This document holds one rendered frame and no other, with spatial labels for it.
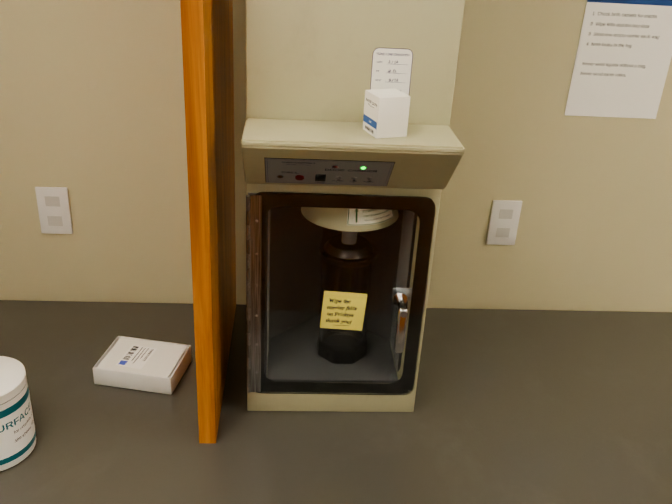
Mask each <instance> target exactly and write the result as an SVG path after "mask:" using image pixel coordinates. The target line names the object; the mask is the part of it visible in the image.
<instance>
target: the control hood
mask: <svg viewBox="0 0 672 504"><path fill-rule="evenodd" d="M241 149H242V157H243V166H244V175H245V182H247V183H248V184H281V185H314V186H347V187H380V188H413V189H444V188H446V186H447V184H448V182H449V180H450V178H451V177H452V175H453V173H454V171H455V169H456V167H457V166H458V164H459V162H460V160H461V158H462V156H463V154H464V152H465V148H464V147H463V146H462V144H461V143H460V141H459V140H458V138H457V137H456V136H455V134H454V133H453V131H452V130H451V128H450V127H449V126H444V125H417V124H408V128H407V137H394V138H380V139H376V138H374V137H373V136H372V135H370V134H369V133H367V132H366V131H365V130H363V122H335V121H308V120H281V119H254V118H248V120H246V122H245V126H244V131H243V135H242V139H241ZM264 158H291V159H321V160H352V161H382V162H395V164H394V167H393V170H392V173H391V175H390V178H389V181H388V184H387V186H363V185H330V184H297V183H266V180H265V159H264Z"/></svg>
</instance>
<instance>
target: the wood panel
mask: <svg viewBox="0 0 672 504"><path fill-rule="evenodd" d="M180 8H181V31H182V55H183V78H184V101H185V124H186V147H187V170H188V193H189V216H190V240H191V263H192V286H193V309H194V332H195V355H196V378H197V402H198V425H199V443H216V439H217V433H218V426H219V419H220V412H221V405H222V399H223V392H224V385H225V378H226V371H227V364H228V358H229V351H230V344H231V337H232V330H233V324H234V317H235V310H236V235H235V152H234V69H233V0H180Z"/></svg>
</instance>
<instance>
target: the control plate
mask: <svg viewBox="0 0 672 504"><path fill-rule="evenodd" d="M264 159H265V180H266V183H297V184H330V185H363V186H387V184H388V181H389V178H390V175H391V173H392V170H393V167H394V164H395V162H382V161H352V160H321V159H291V158H264ZM333 165H337V166H339V168H336V169H334V168H332V166H333ZM361 166H366V167H367V169H360V167H361ZM316 174H326V179H325V181H315V176H316ZM277 175H283V176H284V177H283V178H278V177H277ZM297 175H302V176H304V179H303V180H296V179H295V176H297ZM338 176H340V177H341V179H340V181H337V179H336V177H338ZM352 177H357V179H356V181H353V179H351V178H352ZM369 177H371V178H372V180H371V182H368V180H367V178H369Z"/></svg>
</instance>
